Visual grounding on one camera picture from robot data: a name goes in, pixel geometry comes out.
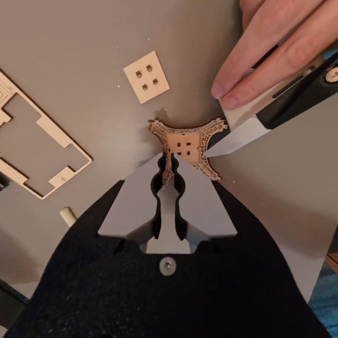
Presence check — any square wooden plate with slots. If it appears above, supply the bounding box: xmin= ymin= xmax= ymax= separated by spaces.
xmin=123 ymin=51 xmax=170 ymax=104

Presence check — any laser-cut wooden frame sheet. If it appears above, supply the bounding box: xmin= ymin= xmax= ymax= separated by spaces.
xmin=0 ymin=68 xmax=93 ymax=200

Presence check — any grey desk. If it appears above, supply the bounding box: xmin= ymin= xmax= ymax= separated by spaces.
xmin=0 ymin=0 xmax=338 ymax=330

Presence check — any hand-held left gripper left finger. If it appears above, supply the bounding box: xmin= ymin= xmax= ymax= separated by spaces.
xmin=97 ymin=152 xmax=167 ymax=254

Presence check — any wooden lattice tower base model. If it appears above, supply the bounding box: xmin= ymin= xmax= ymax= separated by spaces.
xmin=148 ymin=116 xmax=229 ymax=191

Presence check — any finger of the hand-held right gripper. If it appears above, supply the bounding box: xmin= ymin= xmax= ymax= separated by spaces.
xmin=220 ymin=88 xmax=276 ymax=128
xmin=205 ymin=117 xmax=273 ymax=158

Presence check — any small wooden dowel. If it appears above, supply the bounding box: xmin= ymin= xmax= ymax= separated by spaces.
xmin=59 ymin=207 xmax=77 ymax=227

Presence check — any blue mottled cloth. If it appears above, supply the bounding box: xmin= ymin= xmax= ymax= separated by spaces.
xmin=308 ymin=261 xmax=338 ymax=338

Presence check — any person's right hand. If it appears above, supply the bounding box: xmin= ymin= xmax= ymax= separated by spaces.
xmin=211 ymin=0 xmax=338 ymax=110

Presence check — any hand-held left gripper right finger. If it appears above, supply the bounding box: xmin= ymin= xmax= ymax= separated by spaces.
xmin=171 ymin=153 xmax=238 ymax=253

